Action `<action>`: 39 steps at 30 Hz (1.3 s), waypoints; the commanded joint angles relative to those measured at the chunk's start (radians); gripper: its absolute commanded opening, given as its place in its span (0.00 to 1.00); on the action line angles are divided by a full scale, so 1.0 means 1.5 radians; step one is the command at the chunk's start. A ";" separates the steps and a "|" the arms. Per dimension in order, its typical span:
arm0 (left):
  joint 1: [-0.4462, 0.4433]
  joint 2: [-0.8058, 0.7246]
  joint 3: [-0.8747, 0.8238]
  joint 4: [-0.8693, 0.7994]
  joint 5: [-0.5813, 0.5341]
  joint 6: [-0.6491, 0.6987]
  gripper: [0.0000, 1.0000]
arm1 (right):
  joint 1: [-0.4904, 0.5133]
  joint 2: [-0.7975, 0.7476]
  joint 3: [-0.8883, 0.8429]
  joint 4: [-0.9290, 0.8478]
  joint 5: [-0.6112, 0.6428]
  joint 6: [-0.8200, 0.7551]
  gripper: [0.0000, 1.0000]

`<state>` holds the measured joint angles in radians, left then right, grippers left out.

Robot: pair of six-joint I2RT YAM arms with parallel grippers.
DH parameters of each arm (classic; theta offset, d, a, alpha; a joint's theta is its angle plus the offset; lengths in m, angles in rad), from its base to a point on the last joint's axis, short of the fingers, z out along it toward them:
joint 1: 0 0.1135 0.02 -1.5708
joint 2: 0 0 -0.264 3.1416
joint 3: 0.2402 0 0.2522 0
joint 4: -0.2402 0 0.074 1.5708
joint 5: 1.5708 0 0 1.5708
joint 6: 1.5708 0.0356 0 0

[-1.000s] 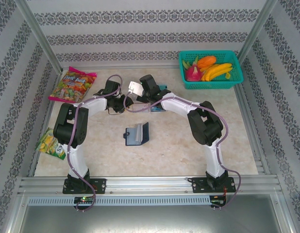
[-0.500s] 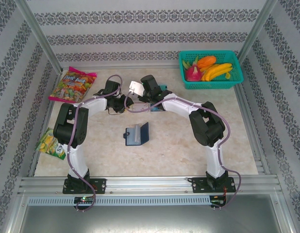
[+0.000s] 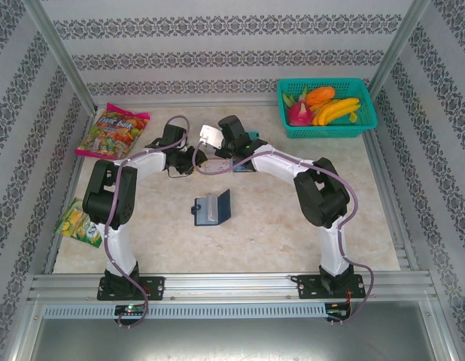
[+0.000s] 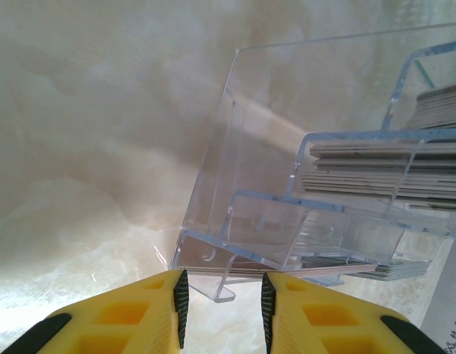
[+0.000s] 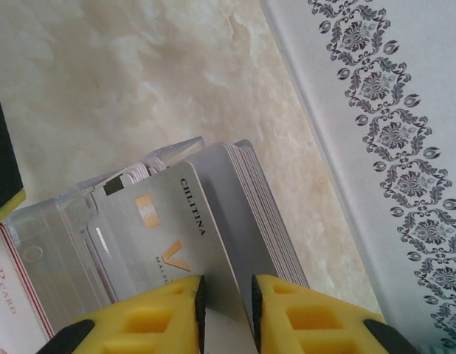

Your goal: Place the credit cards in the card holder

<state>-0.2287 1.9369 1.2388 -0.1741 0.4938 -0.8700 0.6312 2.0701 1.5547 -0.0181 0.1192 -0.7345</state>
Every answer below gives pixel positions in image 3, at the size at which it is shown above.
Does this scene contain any clear acrylic card stand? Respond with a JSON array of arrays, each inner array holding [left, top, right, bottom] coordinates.
[[204, 129, 262, 175]]

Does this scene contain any navy blue card holder wallet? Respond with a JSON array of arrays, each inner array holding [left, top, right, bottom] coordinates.
[[190, 188, 233, 227]]

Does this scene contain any blue card stack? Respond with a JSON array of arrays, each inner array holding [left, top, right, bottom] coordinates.
[[232, 157, 255, 174]]

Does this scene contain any pink dragon fruit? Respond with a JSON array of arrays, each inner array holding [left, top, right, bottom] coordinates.
[[286, 98, 313, 127]]

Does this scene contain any pink candy bag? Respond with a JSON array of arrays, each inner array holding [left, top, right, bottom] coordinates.
[[74, 102, 151, 167]]

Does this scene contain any orange mango fruit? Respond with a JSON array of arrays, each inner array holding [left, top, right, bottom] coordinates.
[[305, 86, 337, 107]]

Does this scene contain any teal plastic basket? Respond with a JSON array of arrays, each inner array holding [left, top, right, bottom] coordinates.
[[276, 77, 379, 139]]

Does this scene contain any yellow banana bunch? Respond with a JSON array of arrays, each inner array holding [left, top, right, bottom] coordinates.
[[311, 96, 362, 127]]

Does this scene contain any green candy bag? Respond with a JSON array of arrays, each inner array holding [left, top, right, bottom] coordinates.
[[54, 198, 105, 249]]

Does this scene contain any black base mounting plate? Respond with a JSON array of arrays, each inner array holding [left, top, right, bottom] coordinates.
[[294, 273, 368, 301], [96, 276, 166, 302]]

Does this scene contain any aluminium frame rail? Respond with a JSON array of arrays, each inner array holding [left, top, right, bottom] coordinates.
[[362, 129, 421, 272], [42, 108, 99, 275]]

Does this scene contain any wide aluminium mounting rail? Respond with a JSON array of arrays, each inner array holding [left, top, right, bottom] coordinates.
[[27, 271, 439, 302]]

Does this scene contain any slotted grey cable duct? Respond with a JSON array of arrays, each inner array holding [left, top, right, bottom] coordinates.
[[41, 302, 328, 320]]

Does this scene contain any aluminium frame post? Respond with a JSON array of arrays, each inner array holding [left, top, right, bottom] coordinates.
[[21, 0, 99, 113], [366, 0, 432, 99]]

